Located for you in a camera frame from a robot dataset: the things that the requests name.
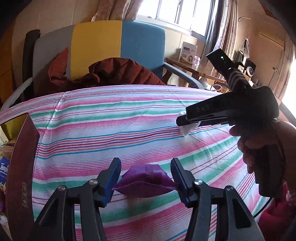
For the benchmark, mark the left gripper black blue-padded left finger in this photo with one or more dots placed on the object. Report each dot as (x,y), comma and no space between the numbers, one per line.
(56,221)

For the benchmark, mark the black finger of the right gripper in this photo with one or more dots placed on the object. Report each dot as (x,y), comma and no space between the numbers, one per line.
(185,120)

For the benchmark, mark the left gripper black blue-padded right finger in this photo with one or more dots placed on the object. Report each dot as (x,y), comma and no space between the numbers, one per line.
(234,220)

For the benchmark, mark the knotted white cloth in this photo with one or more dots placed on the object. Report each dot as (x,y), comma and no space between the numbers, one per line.
(187,129)

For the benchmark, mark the purple snack packet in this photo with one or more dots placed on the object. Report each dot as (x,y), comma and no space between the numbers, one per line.
(145,181)

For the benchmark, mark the blue tissue pack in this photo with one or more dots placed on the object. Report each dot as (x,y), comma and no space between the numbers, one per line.
(4,168)

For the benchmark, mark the person's right hand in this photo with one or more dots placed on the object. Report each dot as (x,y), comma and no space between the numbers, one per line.
(281,134)

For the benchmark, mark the wooden side table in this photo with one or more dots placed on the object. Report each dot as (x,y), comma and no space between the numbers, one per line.
(195,73)

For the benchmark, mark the small pink jar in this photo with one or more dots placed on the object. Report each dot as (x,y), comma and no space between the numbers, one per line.
(196,61)

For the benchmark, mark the gold tin box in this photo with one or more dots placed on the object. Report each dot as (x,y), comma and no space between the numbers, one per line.
(20,175)

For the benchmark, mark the white product box on table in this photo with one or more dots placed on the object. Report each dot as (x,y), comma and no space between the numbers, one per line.
(187,53)

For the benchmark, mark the dark red jacket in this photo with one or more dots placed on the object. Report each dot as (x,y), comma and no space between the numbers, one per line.
(107,72)

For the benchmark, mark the striped bed sheet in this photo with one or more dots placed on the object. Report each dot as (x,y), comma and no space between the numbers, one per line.
(81,131)

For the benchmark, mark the grey yellow blue armchair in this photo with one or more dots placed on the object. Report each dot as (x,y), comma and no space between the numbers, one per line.
(95,41)

